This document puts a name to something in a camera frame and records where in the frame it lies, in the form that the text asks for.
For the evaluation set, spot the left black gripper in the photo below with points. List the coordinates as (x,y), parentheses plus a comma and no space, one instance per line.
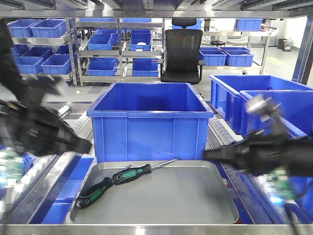
(37,130)

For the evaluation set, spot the blue bin right far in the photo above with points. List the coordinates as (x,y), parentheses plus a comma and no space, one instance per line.
(229,94)

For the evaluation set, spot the steel storage shelf rack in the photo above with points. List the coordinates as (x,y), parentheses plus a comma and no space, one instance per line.
(80,23)

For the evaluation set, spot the grey metal serving tray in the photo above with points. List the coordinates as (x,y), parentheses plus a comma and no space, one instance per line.
(182,192)

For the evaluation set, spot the deep blue plastic bin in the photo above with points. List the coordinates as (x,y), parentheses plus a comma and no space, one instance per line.
(149,122)

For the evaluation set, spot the green black screwdriver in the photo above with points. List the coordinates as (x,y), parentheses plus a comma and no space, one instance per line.
(89,196)
(133,173)

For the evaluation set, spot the black mesh office chair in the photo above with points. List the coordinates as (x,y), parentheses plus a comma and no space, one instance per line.
(182,53)

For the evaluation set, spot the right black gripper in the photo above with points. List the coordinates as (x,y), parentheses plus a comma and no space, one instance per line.
(260,154)

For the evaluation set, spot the blue bin right near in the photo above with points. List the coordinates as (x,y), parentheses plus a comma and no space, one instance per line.
(296,110)

